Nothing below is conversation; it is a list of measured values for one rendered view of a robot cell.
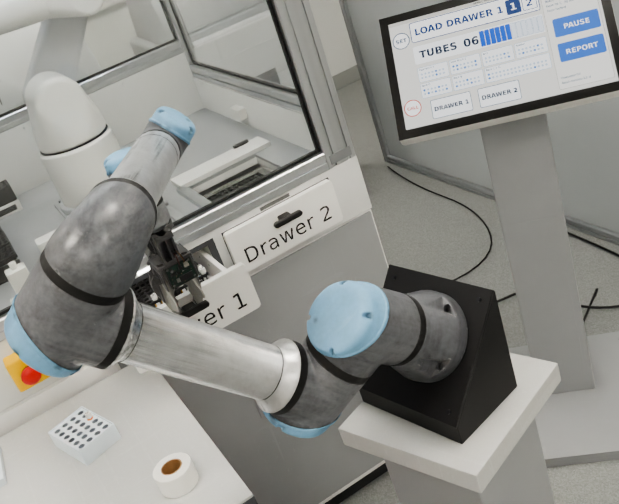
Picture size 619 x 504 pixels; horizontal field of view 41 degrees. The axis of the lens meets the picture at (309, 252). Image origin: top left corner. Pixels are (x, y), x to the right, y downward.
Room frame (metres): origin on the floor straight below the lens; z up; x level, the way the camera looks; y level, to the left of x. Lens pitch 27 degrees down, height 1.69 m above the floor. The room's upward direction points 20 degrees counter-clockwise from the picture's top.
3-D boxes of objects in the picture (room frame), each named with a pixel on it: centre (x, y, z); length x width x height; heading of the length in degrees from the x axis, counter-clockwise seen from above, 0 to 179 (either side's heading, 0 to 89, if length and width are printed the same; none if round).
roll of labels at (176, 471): (1.13, 0.35, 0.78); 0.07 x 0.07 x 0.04
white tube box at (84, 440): (1.35, 0.54, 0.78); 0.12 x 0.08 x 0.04; 38
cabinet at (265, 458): (2.11, 0.45, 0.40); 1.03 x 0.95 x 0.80; 110
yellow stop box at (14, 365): (1.51, 0.63, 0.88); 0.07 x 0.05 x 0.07; 110
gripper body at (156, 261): (1.44, 0.26, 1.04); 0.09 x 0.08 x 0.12; 20
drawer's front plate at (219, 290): (1.48, 0.27, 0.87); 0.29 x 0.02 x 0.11; 110
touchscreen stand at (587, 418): (1.83, -0.57, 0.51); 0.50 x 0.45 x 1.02; 162
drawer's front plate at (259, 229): (1.74, 0.03, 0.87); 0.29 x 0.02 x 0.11; 110
